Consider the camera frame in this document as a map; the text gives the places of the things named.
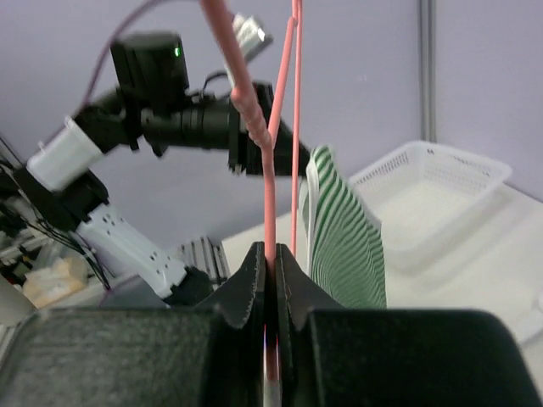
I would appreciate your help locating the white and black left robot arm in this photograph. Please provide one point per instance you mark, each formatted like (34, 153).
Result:
(152, 102)

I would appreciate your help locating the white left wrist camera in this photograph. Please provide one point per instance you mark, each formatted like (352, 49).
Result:
(251, 35)

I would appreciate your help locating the green striped tank top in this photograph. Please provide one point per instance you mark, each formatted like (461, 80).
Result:
(345, 256)

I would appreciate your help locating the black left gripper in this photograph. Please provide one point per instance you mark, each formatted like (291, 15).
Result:
(254, 127)

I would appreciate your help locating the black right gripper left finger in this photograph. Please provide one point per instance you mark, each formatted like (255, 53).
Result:
(230, 337)

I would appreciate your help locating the white plastic laundry basket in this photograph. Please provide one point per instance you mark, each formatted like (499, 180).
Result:
(424, 194)

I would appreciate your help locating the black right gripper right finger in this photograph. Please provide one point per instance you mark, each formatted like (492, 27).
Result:
(315, 361)

